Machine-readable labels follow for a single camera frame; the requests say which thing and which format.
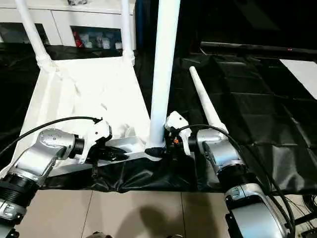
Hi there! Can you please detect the white plastic table leg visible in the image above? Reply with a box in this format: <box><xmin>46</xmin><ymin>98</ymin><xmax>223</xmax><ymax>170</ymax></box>
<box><xmin>189</xmin><ymin>65</ymin><xmax>228</xmax><ymax>133</ymax></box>
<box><xmin>120</xmin><ymin>0</ymin><xmax>136</xmax><ymax>65</ymax></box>
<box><xmin>148</xmin><ymin>0</ymin><xmax>181</xmax><ymax>149</ymax></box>
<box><xmin>14</xmin><ymin>0</ymin><xmax>54</xmax><ymax>71</ymax></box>

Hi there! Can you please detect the black plastic mat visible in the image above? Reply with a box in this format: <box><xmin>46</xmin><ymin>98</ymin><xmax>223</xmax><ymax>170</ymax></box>
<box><xmin>0</xmin><ymin>43</ymin><xmax>317</xmax><ymax>196</ymax></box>

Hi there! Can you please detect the white cabinet with glass doors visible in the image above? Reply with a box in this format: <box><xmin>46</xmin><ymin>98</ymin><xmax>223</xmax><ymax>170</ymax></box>
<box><xmin>0</xmin><ymin>0</ymin><xmax>137</xmax><ymax>50</ymax></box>

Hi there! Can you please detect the white flat board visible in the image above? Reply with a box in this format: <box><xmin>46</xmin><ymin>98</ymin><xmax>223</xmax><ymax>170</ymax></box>
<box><xmin>279</xmin><ymin>59</ymin><xmax>317</xmax><ymax>101</ymax></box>

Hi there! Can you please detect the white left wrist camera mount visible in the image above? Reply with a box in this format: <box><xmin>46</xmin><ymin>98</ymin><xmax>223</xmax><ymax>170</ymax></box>
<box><xmin>80</xmin><ymin>120</ymin><xmax>112</xmax><ymax>164</ymax></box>

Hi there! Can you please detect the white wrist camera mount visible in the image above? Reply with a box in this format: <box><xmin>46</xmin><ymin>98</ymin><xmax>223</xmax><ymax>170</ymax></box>
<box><xmin>80</xmin><ymin>120</ymin><xmax>112</xmax><ymax>164</ymax></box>
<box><xmin>164</xmin><ymin>111</ymin><xmax>192</xmax><ymax>156</ymax></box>

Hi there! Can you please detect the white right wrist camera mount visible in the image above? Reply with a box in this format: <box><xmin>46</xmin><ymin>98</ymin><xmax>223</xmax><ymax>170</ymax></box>
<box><xmin>164</xmin><ymin>111</ymin><xmax>192</xmax><ymax>156</ymax></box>

